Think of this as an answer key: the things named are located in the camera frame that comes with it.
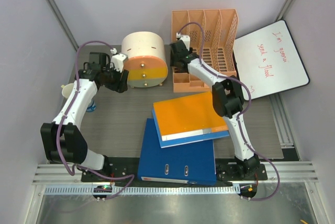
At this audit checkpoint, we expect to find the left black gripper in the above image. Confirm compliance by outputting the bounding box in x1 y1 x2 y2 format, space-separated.
102 63 128 93

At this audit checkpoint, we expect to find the yellow cabinet drawer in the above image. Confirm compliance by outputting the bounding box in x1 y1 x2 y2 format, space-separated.
128 67 168 81

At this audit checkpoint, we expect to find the white arched drawer cabinet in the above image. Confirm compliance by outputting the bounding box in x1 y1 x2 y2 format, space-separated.
120 30 169 88

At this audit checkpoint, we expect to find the orange desk file organizer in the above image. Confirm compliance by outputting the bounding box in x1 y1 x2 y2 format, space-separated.
171 8 239 93

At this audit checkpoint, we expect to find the orange folder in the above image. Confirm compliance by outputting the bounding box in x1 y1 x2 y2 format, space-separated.
153 92 228 135

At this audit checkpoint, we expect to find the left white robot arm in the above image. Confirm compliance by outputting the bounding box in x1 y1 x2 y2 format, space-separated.
40 69 129 182

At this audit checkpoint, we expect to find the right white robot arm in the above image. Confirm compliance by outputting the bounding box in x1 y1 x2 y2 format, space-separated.
170 40 260 180

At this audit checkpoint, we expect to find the small blue-label bottle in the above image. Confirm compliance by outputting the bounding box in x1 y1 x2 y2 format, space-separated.
86 100 96 113

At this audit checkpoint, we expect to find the white dry-erase board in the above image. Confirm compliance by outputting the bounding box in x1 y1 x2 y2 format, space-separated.
233 20 310 99

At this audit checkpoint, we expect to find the light blue thin folder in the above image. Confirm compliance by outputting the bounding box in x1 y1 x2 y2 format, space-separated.
152 109 230 148

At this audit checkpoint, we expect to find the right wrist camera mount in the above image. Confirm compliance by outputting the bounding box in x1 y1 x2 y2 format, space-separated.
176 32 191 50

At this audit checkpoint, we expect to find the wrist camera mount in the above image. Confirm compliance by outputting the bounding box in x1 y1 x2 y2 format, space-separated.
176 32 191 50
109 48 128 73

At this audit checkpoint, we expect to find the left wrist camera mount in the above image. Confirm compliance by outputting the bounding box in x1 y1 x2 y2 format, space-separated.
109 48 128 73

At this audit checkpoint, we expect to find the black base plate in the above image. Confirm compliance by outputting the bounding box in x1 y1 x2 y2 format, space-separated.
80 162 268 183

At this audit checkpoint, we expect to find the perforated cable tray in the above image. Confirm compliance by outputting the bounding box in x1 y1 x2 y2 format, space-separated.
44 184 240 196

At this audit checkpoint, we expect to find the blue ring binder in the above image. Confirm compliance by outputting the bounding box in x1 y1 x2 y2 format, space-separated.
137 118 217 185

